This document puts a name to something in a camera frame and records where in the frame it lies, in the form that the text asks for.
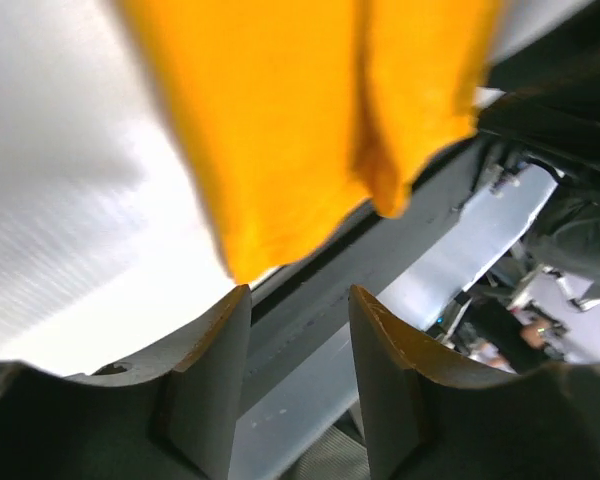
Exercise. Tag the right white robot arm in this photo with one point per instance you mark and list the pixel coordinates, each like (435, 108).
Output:
(547, 67)

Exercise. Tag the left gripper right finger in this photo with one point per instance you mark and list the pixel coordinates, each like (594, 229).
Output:
(430, 413)

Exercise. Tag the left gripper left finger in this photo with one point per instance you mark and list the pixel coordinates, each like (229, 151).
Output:
(168, 411)

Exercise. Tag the orange t shirt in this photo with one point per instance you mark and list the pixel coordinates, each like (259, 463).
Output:
(292, 113)

